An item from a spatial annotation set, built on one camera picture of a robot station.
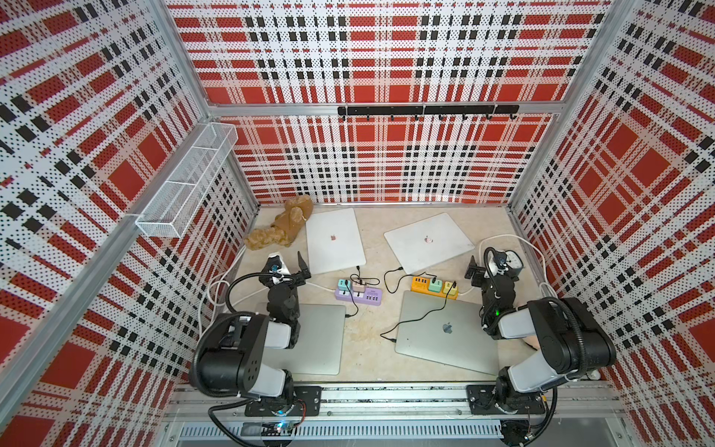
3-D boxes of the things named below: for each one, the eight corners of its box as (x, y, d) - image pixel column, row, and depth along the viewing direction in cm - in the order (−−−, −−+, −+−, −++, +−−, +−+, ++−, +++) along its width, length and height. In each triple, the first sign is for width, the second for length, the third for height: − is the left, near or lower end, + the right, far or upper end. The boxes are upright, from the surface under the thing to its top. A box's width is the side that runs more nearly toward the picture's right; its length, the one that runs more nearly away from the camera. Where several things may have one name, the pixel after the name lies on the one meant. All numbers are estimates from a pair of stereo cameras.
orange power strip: (409, 289, 97) (411, 278, 91) (412, 280, 100) (414, 268, 94) (453, 304, 94) (459, 293, 88) (455, 293, 96) (461, 282, 90)
